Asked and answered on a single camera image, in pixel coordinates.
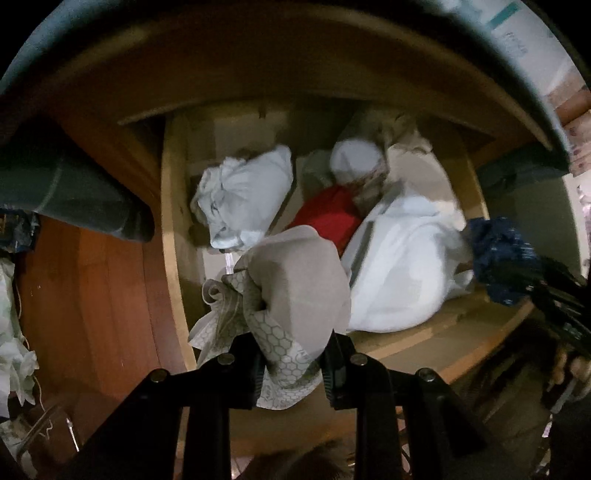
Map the large white garment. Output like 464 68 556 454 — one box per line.
341 143 476 334

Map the dark blue underwear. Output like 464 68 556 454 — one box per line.
466 217 543 306

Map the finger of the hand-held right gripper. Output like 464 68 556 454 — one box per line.
508 256 591 315
529 295 591 356

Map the red underwear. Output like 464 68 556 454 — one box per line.
287 185 366 257

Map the white cardboard shoe box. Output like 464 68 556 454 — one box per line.
443 0 571 88

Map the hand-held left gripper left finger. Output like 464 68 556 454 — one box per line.
58 335 266 480

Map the white frilly fabric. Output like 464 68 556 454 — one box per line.
0 256 41 418

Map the blue printed packet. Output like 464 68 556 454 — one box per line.
0 208 41 254

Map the beige garment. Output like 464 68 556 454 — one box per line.
346 108 432 153

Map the grey garment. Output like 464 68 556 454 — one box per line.
300 150 335 192

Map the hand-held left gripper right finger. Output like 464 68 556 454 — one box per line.
321 332 490 480

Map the beige honeycomb print underwear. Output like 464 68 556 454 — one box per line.
187 225 352 411

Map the wooden drawer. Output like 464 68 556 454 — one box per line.
159 99 539 462

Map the person's right hand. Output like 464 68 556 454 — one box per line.
551 348 591 386

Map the white floral print underwear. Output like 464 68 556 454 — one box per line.
329 137 387 188

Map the wooden nightstand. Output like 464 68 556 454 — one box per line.
28 2 555 374

